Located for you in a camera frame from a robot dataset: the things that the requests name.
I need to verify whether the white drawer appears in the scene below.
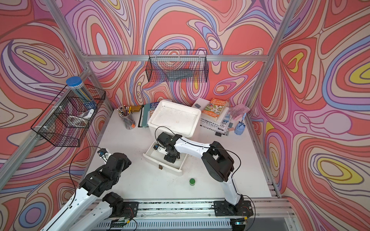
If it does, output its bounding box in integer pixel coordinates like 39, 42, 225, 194
143, 142, 188, 176

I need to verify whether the green paint can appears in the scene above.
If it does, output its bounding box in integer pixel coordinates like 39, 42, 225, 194
189, 178, 196, 186

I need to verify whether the white drawer cabinet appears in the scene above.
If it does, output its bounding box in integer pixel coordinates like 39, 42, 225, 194
148, 100, 201, 139

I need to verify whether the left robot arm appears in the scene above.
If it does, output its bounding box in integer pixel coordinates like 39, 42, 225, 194
42, 153, 135, 231

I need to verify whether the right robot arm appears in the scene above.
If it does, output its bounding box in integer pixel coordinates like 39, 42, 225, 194
157, 132, 244, 216

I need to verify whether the teal folder with book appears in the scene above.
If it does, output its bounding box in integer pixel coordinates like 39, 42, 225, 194
138, 102, 159, 128

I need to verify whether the white book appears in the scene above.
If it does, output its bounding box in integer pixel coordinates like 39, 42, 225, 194
192, 98, 210, 111

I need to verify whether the orange treehouse book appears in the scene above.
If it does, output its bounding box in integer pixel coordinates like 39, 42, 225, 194
202, 98, 228, 121

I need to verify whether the pencil cup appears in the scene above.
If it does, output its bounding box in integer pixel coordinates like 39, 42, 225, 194
118, 106, 136, 130

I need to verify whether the blue desk lamp base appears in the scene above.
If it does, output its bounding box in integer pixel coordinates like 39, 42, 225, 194
234, 121, 246, 135

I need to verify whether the pink plastic case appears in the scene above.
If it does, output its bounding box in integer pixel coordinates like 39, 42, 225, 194
229, 104, 250, 120

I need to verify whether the white object in basket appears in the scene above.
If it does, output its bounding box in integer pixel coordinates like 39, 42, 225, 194
78, 109, 94, 119

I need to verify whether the blue lid pencil tube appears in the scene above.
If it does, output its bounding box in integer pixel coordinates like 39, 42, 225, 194
66, 76, 96, 110

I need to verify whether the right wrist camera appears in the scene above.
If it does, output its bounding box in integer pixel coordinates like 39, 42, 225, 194
157, 132, 176, 148

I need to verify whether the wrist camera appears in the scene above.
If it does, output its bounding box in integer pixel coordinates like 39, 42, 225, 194
157, 132, 176, 148
97, 148, 111, 163

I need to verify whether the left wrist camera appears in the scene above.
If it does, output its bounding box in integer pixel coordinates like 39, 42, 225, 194
97, 148, 111, 163

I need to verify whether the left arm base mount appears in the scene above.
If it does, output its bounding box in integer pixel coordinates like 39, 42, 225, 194
103, 201, 139, 218

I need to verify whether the black wire basket back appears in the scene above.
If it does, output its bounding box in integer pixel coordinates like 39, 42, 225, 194
145, 49, 209, 83

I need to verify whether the black wire basket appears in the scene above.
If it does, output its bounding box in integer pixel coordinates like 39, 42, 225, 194
31, 84, 106, 147
145, 49, 209, 83

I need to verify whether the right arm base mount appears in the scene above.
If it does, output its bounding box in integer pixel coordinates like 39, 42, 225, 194
211, 200, 254, 218

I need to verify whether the black wire basket left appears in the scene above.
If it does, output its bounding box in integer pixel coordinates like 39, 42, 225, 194
31, 84, 106, 147

